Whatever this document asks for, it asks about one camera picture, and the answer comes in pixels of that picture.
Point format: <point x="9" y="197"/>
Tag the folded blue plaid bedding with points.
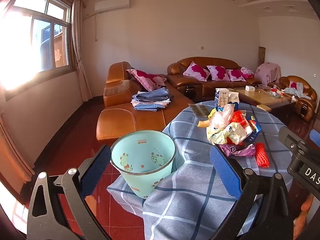
<point x="151" y="100"/>

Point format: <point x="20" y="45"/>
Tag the pink floral pillow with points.
<point x="220" y="72"/>
<point x="196" y="71"/>
<point x="236" y="75"/>
<point x="147" y="78"/>

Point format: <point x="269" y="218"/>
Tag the blue snack box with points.
<point x="255" y="130"/>

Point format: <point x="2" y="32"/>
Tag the purple wrapper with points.
<point x="237" y="150"/>

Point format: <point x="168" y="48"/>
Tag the glass top coffee table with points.
<point x="257" y="96"/>

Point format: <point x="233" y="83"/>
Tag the white blue milk carton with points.
<point x="221" y="97"/>

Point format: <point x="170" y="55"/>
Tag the crumpled pink cloth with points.
<point x="247" y="73"/>

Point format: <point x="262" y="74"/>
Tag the clothes pile on armchair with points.
<point x="297" y="90"/>

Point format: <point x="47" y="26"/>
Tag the clear plastic bag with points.
<point x="221" y="116"/>

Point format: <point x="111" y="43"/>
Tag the blue orange wrapper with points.
<point x="203" y="123"/>

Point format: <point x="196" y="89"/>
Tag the blue plaid tablecloth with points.
<point x="195" y="180"/>

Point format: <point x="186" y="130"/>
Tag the white box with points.
<point x="249" y="88"/>

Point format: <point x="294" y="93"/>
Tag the light green cartoon print bin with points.
<point x="140" y="152"/>

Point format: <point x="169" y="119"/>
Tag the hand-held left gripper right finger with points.
<point x="223" y="172"/>

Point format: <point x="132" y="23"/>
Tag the yellow plastic bag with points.
<point x="220" y="133"/>

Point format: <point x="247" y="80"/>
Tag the red wrapper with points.
<point x="262" y="155"/>
<point x="237" y="117"/>

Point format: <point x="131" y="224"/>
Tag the person's right hand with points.
<point x="305" y="210"/>

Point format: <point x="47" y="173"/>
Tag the brown leather chaise sofa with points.
<point x="120" y="120"/>

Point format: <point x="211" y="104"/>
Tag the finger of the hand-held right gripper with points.
<point x="315" y="135"/>
<point x="290" y="141"/>

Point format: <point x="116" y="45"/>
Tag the pink cloth covered furniture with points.
<point x="268" y="72"/>

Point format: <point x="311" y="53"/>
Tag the window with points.
<point x="42" y="42"/>

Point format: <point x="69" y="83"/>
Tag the beige curtain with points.
<point x="80" y="55"/>

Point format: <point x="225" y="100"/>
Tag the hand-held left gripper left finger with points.
<point x="98" y="160"/>

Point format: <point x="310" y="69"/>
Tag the brown leather armchair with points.
<point x="306" y="106"/>

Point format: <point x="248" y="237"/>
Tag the white air conditioner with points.
<point x="112" y="4"/>

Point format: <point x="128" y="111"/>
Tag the white bag blue red label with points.
<point x="233" y="100"/>

